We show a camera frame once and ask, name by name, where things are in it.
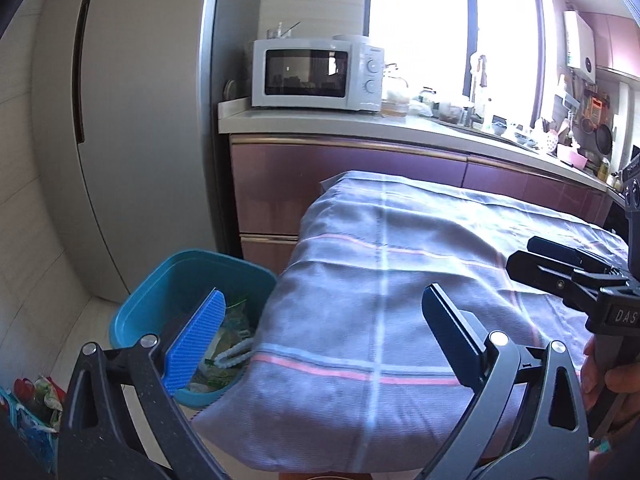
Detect green white candy wrapper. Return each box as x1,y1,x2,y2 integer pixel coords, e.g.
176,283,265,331
186,297,255,393

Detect blue trash bin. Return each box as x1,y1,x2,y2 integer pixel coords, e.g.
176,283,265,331
110,249,277,410

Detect purple kitchen cabinets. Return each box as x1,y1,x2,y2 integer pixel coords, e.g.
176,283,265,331
230,133,614,273

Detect grey kitchen countertop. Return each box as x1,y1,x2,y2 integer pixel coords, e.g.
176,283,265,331
217,99,612,192

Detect right hand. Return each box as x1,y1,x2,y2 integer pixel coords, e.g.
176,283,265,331
580,335,639,437

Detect plaid blue tablecloth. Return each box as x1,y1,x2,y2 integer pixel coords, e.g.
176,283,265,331
193,178,628,474

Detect colourful bag on floor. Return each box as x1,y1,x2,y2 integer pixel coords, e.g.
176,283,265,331
1,376,66,474

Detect grey refrigerator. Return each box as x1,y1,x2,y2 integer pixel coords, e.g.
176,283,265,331
32,0,222,302

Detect white water heater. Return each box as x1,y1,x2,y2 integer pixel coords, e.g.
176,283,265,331
563,11,596,84

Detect white microwave oven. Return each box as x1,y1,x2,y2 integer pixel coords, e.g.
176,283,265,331
250,35,384,113

